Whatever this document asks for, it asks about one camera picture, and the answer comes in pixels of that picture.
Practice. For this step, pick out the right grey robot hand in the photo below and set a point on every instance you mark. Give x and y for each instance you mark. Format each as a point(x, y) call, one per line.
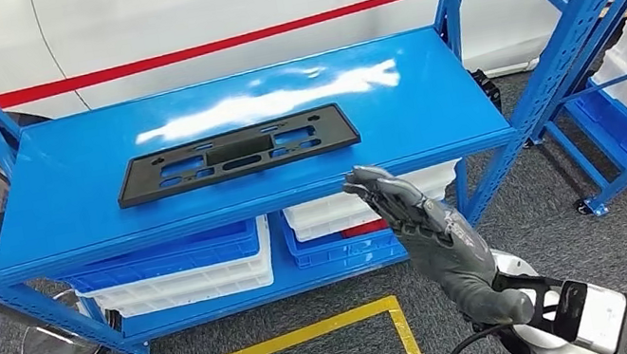
point(447, 255)

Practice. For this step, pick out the white car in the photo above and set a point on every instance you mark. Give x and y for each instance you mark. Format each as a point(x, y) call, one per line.
point(165, 15)

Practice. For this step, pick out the black ribbed block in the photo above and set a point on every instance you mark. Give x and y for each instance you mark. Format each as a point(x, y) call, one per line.
point(485, 89)

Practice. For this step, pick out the blue metal shelf rack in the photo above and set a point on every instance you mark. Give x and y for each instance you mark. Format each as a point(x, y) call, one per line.
point(93, 155)

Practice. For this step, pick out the red barrier belt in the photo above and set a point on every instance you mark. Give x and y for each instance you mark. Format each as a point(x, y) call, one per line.
point(203, 47)

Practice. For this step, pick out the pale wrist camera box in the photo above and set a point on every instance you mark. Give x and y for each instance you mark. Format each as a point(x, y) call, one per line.
point(597, 313)

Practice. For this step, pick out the black plastic plate bracket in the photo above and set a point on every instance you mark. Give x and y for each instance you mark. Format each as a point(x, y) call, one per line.
point(338, 133)

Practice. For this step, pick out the stanchion with chrome base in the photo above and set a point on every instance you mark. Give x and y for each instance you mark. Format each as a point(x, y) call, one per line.
point(56, 352)

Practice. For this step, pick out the red plastic part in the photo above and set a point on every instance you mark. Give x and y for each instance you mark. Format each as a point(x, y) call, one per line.
point(363, 229)

